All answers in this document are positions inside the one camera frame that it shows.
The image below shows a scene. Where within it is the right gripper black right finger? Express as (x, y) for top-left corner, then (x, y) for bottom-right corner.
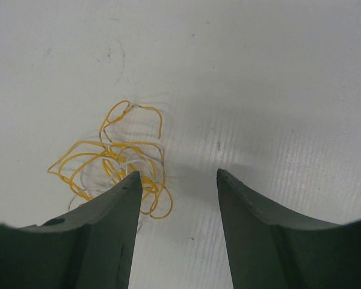
(217, 169), (361, 288)

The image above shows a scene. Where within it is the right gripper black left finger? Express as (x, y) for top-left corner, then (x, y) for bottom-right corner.
(0, 172), (142, 288)

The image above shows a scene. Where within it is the yellow thin cable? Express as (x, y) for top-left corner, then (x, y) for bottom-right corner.
(46, 99), (174, 219)

